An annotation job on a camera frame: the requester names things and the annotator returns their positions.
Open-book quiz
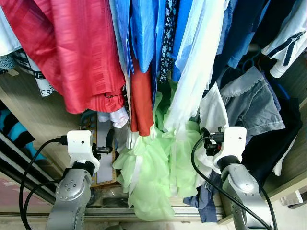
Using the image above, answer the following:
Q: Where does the black hanging garment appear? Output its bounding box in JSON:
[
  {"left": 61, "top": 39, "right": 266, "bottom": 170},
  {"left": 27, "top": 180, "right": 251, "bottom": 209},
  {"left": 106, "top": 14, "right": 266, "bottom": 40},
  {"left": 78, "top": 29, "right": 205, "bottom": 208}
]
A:
[{"left": 239, "top": 97, "right": 303, "bottom": 188}]

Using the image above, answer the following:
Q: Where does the white jacket with navy zip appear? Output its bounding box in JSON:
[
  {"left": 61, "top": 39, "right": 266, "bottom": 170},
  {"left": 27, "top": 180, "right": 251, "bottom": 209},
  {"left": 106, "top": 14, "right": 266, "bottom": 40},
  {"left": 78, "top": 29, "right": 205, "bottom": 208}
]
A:
[{"left": 261, "top": 0, "right": 307, "bottom": 79}]

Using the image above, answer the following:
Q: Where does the white sheer hanging garment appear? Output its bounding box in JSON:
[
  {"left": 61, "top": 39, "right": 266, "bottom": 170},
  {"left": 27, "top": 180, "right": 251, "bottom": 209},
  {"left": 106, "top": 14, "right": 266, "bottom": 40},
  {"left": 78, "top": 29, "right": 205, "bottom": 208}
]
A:
[{"left": 165, "top": 0, "right": 227, "bottom": 140}]

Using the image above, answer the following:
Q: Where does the grey hanging garment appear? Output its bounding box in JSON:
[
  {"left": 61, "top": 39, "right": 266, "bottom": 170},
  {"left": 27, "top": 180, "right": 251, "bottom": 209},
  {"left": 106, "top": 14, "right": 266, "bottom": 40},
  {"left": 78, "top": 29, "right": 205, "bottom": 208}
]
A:
[{"left": 221, "top": 67, "right": 286, "bottom": 140}]

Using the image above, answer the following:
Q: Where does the black blue striped garment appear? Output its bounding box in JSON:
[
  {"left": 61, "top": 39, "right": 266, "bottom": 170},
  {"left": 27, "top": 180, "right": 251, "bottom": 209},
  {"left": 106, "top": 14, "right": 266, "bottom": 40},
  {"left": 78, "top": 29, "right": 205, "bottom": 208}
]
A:
[{"left": 0, "top": 108, "right": 37, "bottom": 155}]

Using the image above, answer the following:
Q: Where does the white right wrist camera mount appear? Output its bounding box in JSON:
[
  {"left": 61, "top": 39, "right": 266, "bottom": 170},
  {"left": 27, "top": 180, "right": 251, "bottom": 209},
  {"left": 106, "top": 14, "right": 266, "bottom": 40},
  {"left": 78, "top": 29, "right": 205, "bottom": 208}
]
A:
[{"left": 213, "top": 126, "right": 247, "bottom": 168}]

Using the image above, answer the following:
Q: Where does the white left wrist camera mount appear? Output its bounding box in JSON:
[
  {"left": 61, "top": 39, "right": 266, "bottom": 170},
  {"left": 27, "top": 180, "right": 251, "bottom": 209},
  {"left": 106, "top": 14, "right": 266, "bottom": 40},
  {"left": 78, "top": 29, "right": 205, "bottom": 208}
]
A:
[{"left": 66, "top": 129, "right": 100, "bottom": 173}]

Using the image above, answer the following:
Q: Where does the yellow-bordered colourful picture board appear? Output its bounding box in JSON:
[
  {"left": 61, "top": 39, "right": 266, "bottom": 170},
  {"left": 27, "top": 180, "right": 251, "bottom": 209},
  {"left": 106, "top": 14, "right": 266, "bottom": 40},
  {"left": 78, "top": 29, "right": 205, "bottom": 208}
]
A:
[{"left": 79, "top": 113, "right": 118, "bottom": 187}]

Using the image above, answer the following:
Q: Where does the light green ruffled dress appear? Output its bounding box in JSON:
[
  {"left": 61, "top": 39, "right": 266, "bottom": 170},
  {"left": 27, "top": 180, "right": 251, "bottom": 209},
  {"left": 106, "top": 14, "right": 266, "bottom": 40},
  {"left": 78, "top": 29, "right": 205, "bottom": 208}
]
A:
[{"left": 113, "top": 81, "right": 206, "bottom": 222}]

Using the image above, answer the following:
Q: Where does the navy floral hanging garment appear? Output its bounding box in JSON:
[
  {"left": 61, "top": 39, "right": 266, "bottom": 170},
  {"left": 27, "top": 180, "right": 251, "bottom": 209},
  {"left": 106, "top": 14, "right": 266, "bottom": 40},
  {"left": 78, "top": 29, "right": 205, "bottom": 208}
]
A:
[{"left": 160, "top": 0, "right": 179, "bottom": 83}]

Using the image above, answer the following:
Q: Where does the orange-red hanging garment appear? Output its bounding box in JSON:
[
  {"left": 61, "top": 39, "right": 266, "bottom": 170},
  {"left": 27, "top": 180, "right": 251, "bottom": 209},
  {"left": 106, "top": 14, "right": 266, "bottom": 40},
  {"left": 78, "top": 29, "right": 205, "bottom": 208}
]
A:
[{"left": 130, "top": 61, "right": 155, "bottom": 137}]

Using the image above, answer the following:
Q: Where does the blue denim garment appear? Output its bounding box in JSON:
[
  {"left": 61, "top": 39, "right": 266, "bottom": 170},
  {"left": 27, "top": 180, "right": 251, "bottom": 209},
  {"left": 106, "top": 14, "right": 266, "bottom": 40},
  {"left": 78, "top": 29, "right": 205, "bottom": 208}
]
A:
[{"left": 184, "top": 184, "right": 224, "bottom": 223}]

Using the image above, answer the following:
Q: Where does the small white pink garment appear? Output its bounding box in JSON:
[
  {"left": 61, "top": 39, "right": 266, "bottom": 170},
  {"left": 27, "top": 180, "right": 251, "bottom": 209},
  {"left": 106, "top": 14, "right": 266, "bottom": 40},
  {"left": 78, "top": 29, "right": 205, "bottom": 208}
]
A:
[{"left": 97, "top": 107, "right": 130, "bottom": 128}]

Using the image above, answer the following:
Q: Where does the plain white hanging cloth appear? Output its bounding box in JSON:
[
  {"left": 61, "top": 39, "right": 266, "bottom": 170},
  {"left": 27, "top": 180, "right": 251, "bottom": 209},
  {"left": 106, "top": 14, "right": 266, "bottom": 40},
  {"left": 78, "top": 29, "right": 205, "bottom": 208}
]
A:
[{"left": 198, "top": 83, "right": 230, "bottom": 174}]

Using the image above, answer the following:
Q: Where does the red hanging garment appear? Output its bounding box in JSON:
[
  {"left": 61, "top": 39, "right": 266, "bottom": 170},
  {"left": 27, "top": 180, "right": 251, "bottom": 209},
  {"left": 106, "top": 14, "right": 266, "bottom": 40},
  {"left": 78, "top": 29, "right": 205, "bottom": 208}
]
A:
[{"left": 0, "top": 0, "right": 126, "bottom": 114}]

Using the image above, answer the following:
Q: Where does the bright blue hanging shirt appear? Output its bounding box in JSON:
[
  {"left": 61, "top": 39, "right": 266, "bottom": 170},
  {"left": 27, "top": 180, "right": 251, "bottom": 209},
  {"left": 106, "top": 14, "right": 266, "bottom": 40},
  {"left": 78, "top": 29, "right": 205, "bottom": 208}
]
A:
[{"left": 115, "top": 0, "right": 192, "bottom": 83}]

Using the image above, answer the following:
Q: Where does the wooden wardrobe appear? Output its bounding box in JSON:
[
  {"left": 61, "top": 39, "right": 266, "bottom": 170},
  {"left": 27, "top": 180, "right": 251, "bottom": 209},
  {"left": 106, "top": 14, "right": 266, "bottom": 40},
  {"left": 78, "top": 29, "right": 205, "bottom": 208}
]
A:
[{"left": 0, "top": 43, "right": 307, "bottom": 226}]

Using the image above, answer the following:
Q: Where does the white printed t-shirt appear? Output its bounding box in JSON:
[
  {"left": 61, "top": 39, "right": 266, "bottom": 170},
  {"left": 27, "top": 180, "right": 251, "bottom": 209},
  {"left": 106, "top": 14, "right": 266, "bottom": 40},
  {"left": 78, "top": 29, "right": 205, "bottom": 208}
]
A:
[{"left": 0, "top": 7, "right": 56, "bottom": 97}]

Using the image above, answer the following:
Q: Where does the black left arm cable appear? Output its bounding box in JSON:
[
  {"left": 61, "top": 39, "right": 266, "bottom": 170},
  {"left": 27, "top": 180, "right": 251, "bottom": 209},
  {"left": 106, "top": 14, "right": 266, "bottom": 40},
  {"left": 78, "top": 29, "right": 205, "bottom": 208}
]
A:
[{"left": 18, "top": 136, "right": 69, "bottom": 230}]

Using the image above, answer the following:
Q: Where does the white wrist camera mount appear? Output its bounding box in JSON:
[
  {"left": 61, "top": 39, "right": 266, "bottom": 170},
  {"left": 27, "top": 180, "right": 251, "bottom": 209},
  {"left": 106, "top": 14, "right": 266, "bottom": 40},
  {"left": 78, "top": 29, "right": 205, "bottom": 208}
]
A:
[
  {"left": 213, "top": 126, "right": 247, "bottom": 168},
  {"left": 66, "top": 129, "right": 100, "bottom": 173}
]

